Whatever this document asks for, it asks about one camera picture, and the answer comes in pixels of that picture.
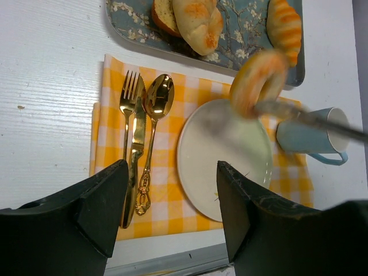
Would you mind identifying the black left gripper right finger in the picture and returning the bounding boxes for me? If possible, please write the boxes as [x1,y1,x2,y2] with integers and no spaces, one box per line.
[217,161,367,275]

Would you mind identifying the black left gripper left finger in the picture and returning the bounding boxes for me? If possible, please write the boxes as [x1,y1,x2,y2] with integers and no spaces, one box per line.
[1,160,128,275]

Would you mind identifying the metal serving tongs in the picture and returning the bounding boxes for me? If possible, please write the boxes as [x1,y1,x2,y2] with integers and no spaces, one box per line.
[254,100,367,144]

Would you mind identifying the sugared bagel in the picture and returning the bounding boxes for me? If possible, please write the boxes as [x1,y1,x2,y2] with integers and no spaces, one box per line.
[229,49,289,119]

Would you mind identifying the knotted bread roll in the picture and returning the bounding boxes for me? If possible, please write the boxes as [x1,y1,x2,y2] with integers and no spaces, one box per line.
[172,0,224,56]

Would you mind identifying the bread slice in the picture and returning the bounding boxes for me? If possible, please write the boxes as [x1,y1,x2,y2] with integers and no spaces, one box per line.
[151,0,182,38]

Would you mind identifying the gold knife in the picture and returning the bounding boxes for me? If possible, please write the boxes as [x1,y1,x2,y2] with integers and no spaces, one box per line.
[121,76,146,229]

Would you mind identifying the cream and green plate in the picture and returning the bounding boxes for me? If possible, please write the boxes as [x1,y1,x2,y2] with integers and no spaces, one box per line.
[177,99,273,221]

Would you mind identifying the light blue mug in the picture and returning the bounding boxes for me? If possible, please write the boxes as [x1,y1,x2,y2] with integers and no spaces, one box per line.
[276,120,349,166]

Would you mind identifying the yellow checkered cloth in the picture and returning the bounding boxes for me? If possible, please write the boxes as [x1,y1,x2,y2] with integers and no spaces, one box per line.
[89,55,314,240]

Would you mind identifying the gold fork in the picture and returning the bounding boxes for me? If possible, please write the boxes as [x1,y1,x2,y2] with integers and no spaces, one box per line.
[119,70,140,160]

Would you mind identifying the gold spoon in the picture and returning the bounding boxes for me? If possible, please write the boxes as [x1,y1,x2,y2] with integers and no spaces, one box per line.
[135,74,175,216]

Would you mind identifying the blue floral serving tray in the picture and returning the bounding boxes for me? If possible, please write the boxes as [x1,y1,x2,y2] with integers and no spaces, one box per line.
[105,0,305,87]

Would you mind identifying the striped croissant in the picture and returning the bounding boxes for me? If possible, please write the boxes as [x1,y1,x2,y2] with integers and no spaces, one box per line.
[266,0,302,67]

